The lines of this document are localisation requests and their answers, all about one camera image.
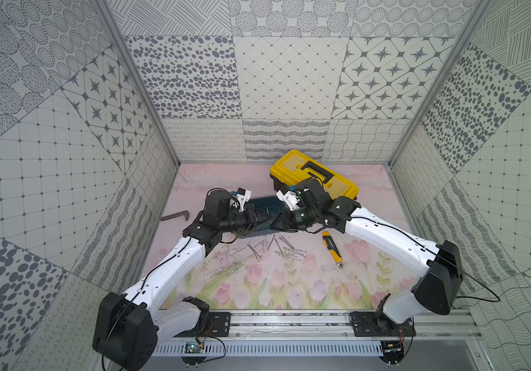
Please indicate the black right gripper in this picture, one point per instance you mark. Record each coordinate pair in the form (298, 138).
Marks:
(285, 217)

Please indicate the yellow black utility knife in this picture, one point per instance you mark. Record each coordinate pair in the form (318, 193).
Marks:
(333, 249)

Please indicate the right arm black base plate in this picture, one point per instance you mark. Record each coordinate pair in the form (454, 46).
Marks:
(370, 324)

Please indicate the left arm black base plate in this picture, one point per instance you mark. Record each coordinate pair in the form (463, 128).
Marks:
(209, 323)

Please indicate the white slotted cable duct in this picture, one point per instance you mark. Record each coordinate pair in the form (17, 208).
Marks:
(254, 348)

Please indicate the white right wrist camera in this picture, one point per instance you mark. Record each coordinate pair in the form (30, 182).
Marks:
(288, 196)

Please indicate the dark metal L-shaped wrench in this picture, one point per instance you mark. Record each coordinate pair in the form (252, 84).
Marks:
(185, 214)

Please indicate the steel nail pile centre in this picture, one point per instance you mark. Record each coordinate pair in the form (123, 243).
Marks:
(283, 251)

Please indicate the yellow black toolbox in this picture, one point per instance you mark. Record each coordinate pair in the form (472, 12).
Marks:
(295, 167)

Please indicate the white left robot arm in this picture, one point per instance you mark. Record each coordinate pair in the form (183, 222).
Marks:
(129, 325)

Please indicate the aluminium mounting rail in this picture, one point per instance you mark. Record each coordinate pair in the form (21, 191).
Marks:
(336, 324)

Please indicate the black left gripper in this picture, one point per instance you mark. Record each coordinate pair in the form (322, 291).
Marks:
(251, 219)

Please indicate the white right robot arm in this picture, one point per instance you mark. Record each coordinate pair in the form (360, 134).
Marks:
(437, 266)

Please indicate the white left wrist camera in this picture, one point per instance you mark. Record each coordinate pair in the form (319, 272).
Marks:
(241, 197)

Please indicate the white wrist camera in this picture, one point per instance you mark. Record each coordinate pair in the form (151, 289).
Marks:
(241, 197)
(288, 196)

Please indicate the teal plastic storage box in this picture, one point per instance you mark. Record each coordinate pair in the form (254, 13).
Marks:
(269, 205)

